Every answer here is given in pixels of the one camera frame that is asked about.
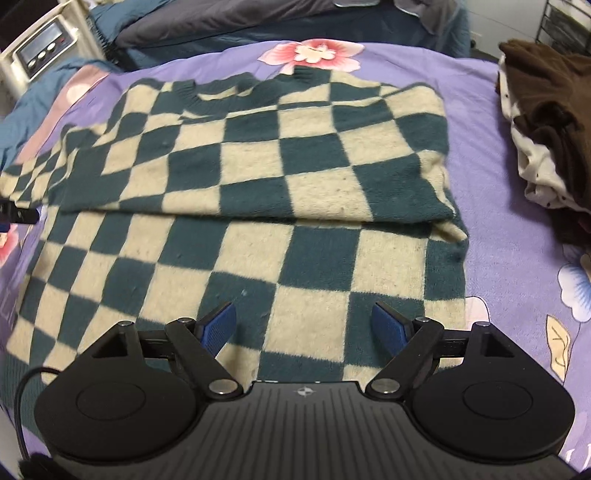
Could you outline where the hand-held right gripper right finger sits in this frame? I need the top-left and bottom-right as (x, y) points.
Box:
(367, 302), (515, 401)

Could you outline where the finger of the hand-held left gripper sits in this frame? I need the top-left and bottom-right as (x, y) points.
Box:
(0, 198), (40, 232)

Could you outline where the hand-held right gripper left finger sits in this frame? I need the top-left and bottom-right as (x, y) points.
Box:
(83, 302), (242, 401)

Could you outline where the green cream checkered sweater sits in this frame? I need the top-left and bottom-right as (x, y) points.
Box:
(0, 67), (469, 423)

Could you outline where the purple floral bedsheet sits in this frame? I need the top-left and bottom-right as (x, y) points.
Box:
(0, 39), (591, 480)

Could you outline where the white machine with control panel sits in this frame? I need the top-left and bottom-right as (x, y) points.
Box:
(0, 0), (107, 102)

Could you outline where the white dotted garment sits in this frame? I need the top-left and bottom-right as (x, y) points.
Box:
(501, 88), (591, 210)

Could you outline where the brown clothing pile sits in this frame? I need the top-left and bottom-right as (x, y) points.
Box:
(496, 39), (591, 245)

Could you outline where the black cable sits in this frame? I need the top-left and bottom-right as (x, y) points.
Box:
(14, 367), (58, 462)

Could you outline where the black wire rack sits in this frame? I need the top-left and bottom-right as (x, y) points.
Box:
(538, 0), (591, 56)

